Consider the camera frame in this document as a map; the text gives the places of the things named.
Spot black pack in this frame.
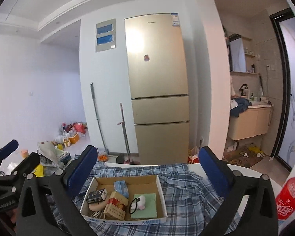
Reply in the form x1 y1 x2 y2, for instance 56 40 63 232
86 188 108 204

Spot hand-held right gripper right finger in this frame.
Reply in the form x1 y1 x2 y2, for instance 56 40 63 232
199 146 279 236

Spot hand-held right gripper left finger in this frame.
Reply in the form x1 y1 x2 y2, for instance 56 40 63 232
16 145 99 236

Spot grey wall panel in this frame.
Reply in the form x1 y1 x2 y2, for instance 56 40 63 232
95 18 116 53

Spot green pad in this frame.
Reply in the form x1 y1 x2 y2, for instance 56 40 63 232
131 193 163 220

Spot blue plaid shirt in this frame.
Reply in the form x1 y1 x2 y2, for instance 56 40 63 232
45 163 242 236

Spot beige round disc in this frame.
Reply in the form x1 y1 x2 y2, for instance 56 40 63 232
88 200 111 212

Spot dark broom handle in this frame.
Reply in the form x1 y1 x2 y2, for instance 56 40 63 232
117 102 131 164

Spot black faucet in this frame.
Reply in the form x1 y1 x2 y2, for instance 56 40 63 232
238 84 249 97

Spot coiled white cable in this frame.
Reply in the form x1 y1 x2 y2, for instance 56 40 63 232
89 210 107 220

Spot bathroom mirror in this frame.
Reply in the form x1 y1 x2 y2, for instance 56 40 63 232
229 37 246 72

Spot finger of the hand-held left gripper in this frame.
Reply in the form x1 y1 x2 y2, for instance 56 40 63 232
0 139 19 177
0 152 41 181

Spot pile of plastic bags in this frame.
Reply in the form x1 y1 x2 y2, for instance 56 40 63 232
54 122 88 148

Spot red drink bottle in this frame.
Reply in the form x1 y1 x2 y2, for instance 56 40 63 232
275 168 295 221

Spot black hair tie with plush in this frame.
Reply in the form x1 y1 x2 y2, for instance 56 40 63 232
128 195 147 214

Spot yellow and blue pack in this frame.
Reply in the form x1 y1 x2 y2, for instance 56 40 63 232
109 191 129 207

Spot blue tissue pack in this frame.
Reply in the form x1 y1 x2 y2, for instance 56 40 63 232
113 180 130 198

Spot shallow cardboard box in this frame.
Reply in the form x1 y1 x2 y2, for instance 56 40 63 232
80 175 168 225

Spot red carton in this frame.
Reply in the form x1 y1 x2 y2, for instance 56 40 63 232
188 147 201 164

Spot gold refrigerator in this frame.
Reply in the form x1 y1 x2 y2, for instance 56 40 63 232
124 13 190 166

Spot person's left hand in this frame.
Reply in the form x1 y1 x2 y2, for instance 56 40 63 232
9 208 18 225

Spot bathroom floor mat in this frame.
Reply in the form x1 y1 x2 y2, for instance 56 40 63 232
222 145 264 168

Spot silver mop handle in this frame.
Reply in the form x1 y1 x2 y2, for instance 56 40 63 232
90 82 109 154

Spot blue clothes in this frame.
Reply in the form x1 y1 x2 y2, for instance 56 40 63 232
230 98 253 117

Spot red and gold box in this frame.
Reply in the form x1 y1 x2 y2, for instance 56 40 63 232
103 203 127 221

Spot crumpled white bag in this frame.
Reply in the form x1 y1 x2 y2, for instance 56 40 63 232
37 141 72 171

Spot wooden bathroom shelf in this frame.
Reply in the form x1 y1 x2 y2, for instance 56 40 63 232
243 36 259 75

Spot black door frame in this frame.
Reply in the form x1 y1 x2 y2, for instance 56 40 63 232
269 8 293 173

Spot beige vanity cabinet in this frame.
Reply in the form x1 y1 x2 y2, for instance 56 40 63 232
228 104 273 140

